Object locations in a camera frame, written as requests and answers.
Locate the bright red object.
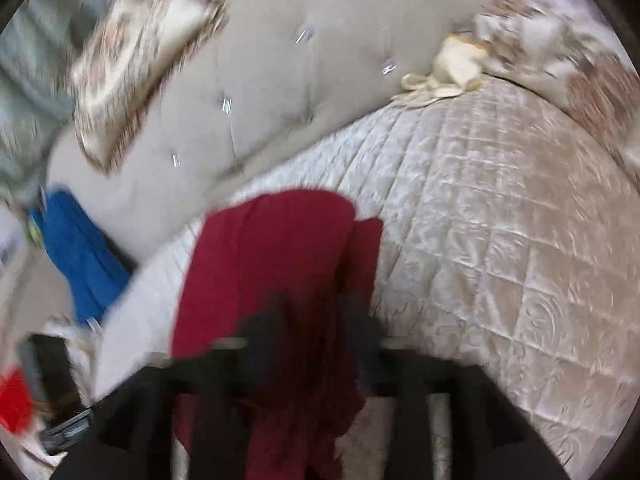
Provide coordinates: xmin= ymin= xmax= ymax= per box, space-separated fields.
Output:
xmin=0 ymin=367 xmax=36 ymax=433

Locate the beige tufted sofa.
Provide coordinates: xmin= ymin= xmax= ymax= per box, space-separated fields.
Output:
xmin=45 ymin=0 xmax=501 ymax=261

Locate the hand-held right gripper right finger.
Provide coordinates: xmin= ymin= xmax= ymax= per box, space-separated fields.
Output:
xmin=340 ymin=294 xmax=571 ymax=480

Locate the grey-green cloth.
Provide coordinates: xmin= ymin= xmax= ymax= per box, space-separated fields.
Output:
xmin=0 ymin=0 xmax=101 ymax=191

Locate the blue quilted cloth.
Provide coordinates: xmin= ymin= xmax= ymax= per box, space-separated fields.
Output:
xmin=30 ymin=189 xmax=138 ymax=328

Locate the dark red garment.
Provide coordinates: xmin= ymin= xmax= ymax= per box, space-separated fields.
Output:
xmin=171 ymin=189 xmax=385 ymax=480

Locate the floral patterned ruffled cushion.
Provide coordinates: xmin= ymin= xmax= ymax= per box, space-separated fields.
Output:
xmin=450 ymin=0 xmax=640 ymax=181

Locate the gold patterned ruffled cushion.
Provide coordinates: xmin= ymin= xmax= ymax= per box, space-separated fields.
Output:
xmin=70 ymin=0 xmax=231 ymax=176

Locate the cream cloth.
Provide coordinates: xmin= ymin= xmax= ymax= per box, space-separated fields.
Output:
xmin=392 ymin=35 xmax=488 ymax=109

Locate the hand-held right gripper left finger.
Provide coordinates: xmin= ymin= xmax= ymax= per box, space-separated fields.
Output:
xmin=52 ymin=305 xmax=298 ymax=480

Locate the cream quilted sofa cover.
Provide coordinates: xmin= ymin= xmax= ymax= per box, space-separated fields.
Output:
xmin=95 ymin=77 xmax=640 ymax=480

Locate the dark object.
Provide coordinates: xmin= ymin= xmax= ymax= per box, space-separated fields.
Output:
xmin=20 ymin=332 xmax=87 ymax=411

